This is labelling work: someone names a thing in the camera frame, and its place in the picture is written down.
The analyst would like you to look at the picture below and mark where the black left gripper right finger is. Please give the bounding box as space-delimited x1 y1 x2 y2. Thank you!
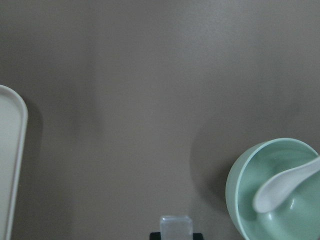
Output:
192 232 203 240

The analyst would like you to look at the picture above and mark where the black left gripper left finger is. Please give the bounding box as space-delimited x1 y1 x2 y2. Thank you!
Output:
149 232 162 240

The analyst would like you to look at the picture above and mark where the clear ice cube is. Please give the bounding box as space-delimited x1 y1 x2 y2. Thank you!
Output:
159 215 193 240

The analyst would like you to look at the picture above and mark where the white ceramic spoon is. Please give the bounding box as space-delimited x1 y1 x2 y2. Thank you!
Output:
252 156 320 214

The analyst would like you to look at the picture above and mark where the mint green bowl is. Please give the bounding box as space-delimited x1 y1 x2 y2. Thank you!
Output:
225 138 320 240

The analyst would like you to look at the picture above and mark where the cream rectangular tray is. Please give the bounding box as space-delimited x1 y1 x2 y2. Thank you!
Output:
0 85 28 240

